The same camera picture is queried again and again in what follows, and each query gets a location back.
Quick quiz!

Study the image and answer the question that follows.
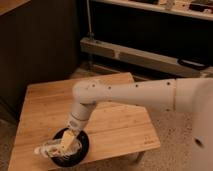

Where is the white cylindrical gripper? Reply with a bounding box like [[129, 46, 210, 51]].
[[60, 102, 96, 151]]

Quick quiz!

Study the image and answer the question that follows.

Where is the white plastic bottle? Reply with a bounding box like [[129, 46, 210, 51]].
[[34, 139, 82, 158]]

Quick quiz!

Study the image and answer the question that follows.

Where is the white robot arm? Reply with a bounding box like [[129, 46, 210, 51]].
[[67, 78, 213, 171]]

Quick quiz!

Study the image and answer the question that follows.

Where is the black ceramic bowl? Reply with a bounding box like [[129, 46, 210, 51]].
[[51, 131, 90, 167]]

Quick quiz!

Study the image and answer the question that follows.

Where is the wooden table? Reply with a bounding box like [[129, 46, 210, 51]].
[[8, 79, 160, 171]]

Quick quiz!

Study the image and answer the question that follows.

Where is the vertical metal pole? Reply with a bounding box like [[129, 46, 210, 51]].
[[86, 0, 94, 40]]

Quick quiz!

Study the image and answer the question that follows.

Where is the black handle on rail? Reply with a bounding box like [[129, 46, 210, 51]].
[[177, 58, 210, 71]]

